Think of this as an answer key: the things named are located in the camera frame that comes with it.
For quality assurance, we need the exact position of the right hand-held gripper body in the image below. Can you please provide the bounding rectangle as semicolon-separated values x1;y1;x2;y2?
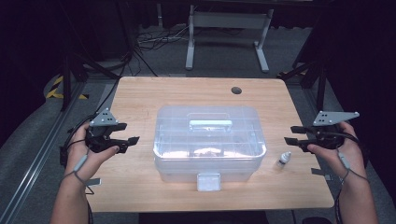
303;110;361;153

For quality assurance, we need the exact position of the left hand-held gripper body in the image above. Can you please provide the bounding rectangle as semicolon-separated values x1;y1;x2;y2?
85;107;129;154

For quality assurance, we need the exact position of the small white dropper bottle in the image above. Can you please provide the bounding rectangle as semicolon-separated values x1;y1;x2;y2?
276;151;292;169

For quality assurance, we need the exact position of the clear plastic storage box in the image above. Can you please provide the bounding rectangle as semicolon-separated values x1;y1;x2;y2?
152;105;268;192

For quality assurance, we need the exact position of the person's right hand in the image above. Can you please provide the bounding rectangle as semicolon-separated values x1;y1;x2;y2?
306;120;369;188

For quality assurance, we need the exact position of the person's left hand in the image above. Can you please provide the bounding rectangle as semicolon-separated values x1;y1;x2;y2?
64;121;121;185

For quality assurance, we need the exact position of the black metal stand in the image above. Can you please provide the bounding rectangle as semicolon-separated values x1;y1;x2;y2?
60;50;120;112
277;57;329;112

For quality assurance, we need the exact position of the yellow and black floor tape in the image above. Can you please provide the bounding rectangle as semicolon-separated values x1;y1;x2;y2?
45;75;90;101

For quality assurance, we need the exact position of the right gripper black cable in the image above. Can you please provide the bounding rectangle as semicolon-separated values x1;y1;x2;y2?
321;130;363;224

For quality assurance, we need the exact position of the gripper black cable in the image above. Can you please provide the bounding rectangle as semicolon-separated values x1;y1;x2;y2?
59;50;134;224
321;130;363;224

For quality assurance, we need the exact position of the grey right wrist lanyard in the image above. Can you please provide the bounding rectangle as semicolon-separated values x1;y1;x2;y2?
335;148;371;185

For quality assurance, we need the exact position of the grey wrist lanyard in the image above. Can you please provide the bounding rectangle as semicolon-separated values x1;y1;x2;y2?
335;148;371;185
61;148;96;196

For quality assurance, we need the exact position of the grey left wrist lanyard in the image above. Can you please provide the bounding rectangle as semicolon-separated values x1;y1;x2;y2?
61;148;96;196

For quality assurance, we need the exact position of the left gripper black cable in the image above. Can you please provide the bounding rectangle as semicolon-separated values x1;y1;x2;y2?
59;50;134;224

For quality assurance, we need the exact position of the grey metal bracket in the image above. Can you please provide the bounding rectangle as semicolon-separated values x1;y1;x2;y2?
84;177;103;188
310;167;332;182

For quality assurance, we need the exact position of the thin black floor cable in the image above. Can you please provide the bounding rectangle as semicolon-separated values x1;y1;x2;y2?
132;48;159;77

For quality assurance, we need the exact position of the bundle of floor cables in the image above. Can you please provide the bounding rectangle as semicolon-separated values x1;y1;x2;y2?
135;25;191;52

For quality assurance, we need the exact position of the grey metal desk frame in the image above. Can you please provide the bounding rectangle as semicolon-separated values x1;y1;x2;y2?
185;4;276;74

